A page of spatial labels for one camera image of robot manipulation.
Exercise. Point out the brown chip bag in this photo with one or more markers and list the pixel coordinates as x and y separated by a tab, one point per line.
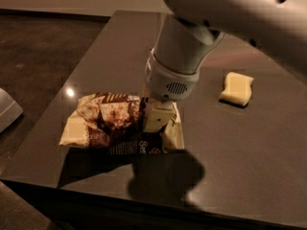
114	123

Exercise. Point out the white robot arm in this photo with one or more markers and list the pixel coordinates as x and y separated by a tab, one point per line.
194	28

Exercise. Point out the yellow sponge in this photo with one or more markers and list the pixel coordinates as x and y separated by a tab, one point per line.
237	89

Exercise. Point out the grey robot base corner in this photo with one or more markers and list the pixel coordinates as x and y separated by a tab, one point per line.
10	110

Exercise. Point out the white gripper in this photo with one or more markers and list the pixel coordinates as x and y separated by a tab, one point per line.
166	81

